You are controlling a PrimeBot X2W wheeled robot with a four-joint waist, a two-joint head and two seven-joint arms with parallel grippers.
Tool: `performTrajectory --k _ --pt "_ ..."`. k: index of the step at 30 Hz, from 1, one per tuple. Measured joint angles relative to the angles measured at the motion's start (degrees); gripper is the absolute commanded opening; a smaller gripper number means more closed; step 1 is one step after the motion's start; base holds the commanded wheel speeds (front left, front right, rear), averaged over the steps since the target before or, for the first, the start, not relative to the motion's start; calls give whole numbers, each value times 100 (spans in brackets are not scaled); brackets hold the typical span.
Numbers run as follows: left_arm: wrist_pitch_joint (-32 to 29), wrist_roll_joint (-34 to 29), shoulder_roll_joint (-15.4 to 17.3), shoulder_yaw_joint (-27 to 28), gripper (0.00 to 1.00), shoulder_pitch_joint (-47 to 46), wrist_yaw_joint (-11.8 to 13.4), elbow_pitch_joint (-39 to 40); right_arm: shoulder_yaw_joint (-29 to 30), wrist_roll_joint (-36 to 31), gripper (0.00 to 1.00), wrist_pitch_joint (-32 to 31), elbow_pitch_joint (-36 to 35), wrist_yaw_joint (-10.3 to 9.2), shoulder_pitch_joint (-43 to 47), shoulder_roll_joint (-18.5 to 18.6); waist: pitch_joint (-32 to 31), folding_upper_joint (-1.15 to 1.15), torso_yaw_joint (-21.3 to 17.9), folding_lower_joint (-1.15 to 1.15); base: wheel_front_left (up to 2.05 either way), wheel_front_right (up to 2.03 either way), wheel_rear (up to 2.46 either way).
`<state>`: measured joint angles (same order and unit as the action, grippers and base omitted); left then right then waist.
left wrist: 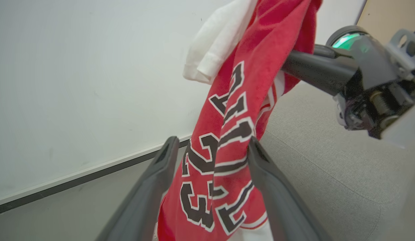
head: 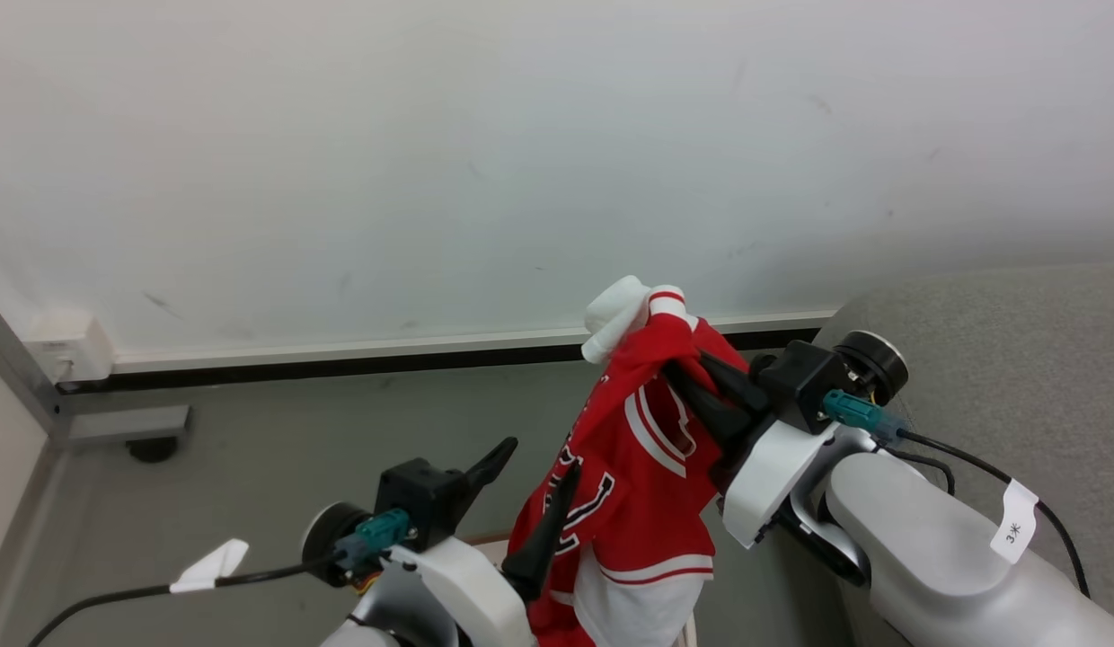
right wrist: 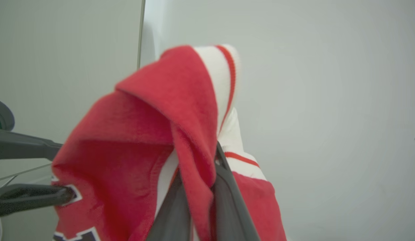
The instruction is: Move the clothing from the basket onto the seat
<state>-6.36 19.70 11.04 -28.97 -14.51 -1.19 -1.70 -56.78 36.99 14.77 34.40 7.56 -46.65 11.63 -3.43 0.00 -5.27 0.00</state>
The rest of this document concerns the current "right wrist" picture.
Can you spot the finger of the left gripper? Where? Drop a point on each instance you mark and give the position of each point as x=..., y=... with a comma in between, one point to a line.
x=23, y=146
x=26, y=199

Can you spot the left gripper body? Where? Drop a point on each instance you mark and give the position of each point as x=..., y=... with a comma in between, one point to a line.
x=1, y=115

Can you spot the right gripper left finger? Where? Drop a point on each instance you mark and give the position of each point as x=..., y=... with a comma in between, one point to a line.
x=174, y=217

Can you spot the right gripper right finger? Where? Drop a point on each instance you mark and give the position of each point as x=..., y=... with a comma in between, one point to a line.
x=232, y=211

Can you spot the red basketball jersey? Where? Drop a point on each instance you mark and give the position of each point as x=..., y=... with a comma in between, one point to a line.
x=134, y=127

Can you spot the white partition panel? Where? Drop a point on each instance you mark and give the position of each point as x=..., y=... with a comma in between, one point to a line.
x=67, y=67

